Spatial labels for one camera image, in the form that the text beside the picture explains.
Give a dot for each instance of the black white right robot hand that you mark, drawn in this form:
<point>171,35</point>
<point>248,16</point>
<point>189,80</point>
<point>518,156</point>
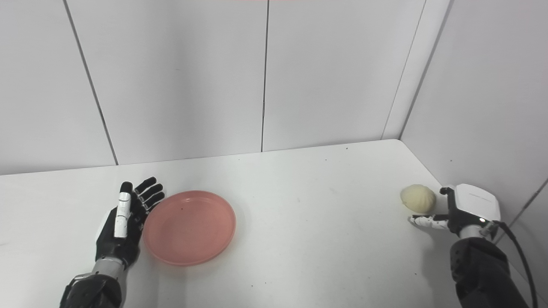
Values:
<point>473,203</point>

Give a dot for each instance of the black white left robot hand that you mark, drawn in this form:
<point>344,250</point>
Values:
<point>109,244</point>

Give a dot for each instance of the pale yellow steamed bun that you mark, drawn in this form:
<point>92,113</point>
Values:
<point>418,198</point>

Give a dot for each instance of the pink round plate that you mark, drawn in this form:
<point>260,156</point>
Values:
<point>189,227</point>

